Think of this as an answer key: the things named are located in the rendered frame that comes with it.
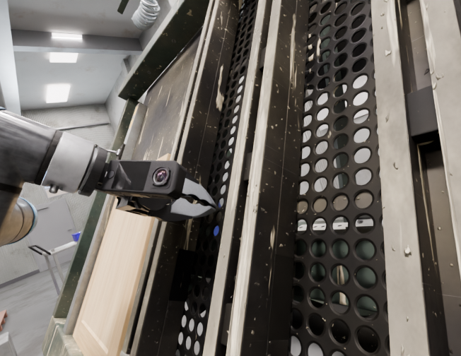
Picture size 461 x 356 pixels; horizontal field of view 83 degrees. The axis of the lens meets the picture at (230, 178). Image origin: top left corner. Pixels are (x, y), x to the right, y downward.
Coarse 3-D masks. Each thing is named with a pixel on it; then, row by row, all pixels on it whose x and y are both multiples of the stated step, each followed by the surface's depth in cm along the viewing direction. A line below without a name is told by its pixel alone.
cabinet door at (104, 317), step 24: (120, 216) 91; (144, 216) 71; (120, 240) 82; (144, 240) 66; (96, 264) 93; (120, 264) 74; (96, 288) 85; (120, 288) 68; (96, 312) 77; (120, 312) 62; (96, 336) 70; (120, 336) 58
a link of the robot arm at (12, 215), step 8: (0, 184) 28; (0, 192) 28; (8, 192) 29; (16, 192) 30; (0, 200) 28; (8, 200) 29; (16, 200) 31; (0, 208) 29; (8, 208) 30; (16, 208) 35; (0, 216) 29; (8, 216) 30; (16, 216) 34; (0, 224) 29; (8, 224) 32; (16, 224) 34; (0, 232) 30; (8, 232) 32; (16, 232) 35; (0, 240) 30; (8, 240) 34
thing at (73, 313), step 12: (144, 108) 121; (132, 132) 116; (132, 144) 115; (108, 204) 104; (108, 216) 103; (96, 228) 103; (96, 240) 99; (96, 252) 98; (84, 264) 99; (84, 276) 94; (84, 288) 94; (72, 300) 95; (72, 312) 90; (72, 324) 90
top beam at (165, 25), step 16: (192, 0) 86; (208, 0) 85; (176, 16) 93; (192, 16) 92; (160, 32) 103; (176, 32) 99; (192, 32) 98; (160, 48) 108; (176, 48) 106; (144, 64) 118; (160, 64) 116; (128, 80) 131; (144, 80) 128; (128, 96) 143
